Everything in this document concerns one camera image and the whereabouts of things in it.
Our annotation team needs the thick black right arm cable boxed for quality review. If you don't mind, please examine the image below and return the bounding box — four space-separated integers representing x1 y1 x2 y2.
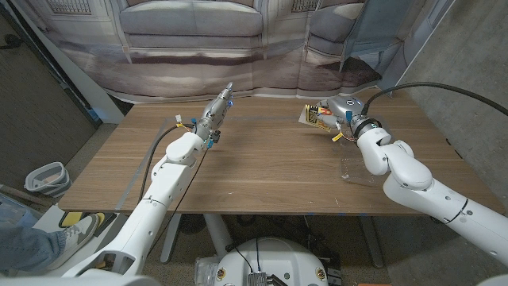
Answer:
360 81 508 118

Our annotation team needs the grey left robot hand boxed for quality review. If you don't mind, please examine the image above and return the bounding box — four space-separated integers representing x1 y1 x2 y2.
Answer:
194 81 235 150

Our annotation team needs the white door frame post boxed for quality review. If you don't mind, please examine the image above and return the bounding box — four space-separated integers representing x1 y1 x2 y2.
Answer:
7 0 126 125

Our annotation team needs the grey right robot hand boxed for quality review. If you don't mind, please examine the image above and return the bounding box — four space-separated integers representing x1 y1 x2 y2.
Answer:
315 95 382 140

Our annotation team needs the person leg in blue jeans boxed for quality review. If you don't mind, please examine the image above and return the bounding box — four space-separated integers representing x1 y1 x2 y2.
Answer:
0 204 67 273

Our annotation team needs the grey white sneaker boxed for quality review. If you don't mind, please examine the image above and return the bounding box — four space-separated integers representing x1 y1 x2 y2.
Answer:
45 213 100 271

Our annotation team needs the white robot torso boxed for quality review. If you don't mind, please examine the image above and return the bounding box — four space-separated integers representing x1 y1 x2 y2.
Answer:
214 237 329 286

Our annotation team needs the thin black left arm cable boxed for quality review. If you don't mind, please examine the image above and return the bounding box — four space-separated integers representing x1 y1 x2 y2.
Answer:
146 147 210 259

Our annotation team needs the yellow black flat object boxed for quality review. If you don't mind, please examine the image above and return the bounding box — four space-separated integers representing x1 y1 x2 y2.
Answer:
59 211 106 230

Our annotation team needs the yellow new driver bumper sticker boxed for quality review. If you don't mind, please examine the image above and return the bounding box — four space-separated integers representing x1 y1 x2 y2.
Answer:
298 103 338 133

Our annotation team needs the white metal table leg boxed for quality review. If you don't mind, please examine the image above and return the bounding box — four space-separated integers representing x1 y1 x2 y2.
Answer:
359 216 384 269
160 214 183 265
202 214 235 259

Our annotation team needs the grey plastic bucket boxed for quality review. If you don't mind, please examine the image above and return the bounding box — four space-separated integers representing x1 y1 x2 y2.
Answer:
23 161 73 199

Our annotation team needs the printed sofa room backdrop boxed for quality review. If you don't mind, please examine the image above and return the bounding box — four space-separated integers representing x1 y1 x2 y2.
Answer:
11 0 457 104

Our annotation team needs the clear plastic package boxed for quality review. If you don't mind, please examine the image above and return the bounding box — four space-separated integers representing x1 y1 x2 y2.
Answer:
193 256 221 286

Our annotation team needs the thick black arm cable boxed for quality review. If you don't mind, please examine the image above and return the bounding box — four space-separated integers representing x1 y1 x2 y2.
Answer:
137 123 198 206
360 81 508 118

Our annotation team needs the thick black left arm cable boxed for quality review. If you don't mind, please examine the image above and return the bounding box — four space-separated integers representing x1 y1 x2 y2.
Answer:
137 123 198 206

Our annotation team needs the black round floor object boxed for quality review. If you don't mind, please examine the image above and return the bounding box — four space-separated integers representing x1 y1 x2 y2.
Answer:
179 214 207 235

